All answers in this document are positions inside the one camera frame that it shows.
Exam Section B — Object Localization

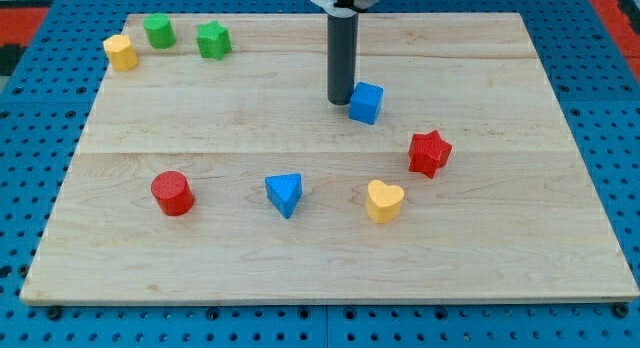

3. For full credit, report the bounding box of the green star block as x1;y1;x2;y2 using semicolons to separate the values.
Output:
196;20;232;60

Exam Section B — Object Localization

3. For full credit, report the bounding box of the red cylinder block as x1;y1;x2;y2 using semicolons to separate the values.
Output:
151;171;195;216

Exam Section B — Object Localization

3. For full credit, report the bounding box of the light wooden board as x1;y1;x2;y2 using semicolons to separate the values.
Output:
21;13;639;306

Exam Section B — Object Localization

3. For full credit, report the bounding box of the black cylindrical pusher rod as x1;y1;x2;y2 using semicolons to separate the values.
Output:
327;14;359;105

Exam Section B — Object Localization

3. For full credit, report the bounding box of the yellow heart block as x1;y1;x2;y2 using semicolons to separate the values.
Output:
365;180;405;224

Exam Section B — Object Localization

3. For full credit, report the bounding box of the green cylinder block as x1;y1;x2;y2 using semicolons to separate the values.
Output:
143;13;176;49

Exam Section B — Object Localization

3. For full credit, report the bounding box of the red star block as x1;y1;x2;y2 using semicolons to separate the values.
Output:
408;130;453;179

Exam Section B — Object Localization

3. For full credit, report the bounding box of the blue triangle block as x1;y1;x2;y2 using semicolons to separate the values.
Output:
265;173;303;219

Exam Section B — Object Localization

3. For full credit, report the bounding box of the yellow hexagon block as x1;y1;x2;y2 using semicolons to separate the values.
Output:
103;34;139;71

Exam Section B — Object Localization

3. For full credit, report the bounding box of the blue cube block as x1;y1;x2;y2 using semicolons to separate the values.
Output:
349;82;384;125

